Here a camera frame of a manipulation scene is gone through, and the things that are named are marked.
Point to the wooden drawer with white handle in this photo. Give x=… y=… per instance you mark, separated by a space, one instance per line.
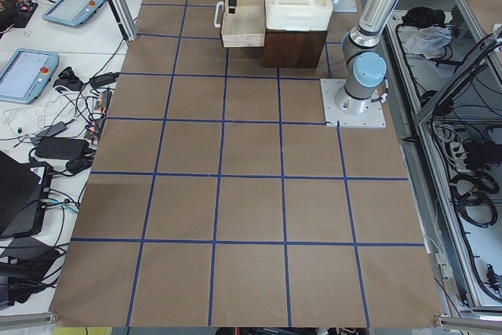
x=245 y=27

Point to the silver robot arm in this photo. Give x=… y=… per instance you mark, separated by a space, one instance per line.
x=366 y=69

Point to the dark wooden drawer cabinet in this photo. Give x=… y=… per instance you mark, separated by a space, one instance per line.
x=293 y=49

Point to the upper blue teach pendant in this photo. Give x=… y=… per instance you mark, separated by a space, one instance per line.
x=72 y=13

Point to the blue teach pendant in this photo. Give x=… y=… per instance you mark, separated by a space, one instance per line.
x=72 y=13
x=26 y=74

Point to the crumpled white cloth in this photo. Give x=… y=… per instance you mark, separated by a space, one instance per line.
x=430 y=42

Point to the lower blue teach pendant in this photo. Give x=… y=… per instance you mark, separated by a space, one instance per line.
x=26 y=74

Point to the black power brick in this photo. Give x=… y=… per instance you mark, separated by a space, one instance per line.
x=61 y=148

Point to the black laptop computer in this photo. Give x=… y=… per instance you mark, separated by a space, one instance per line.
x=24 y=189

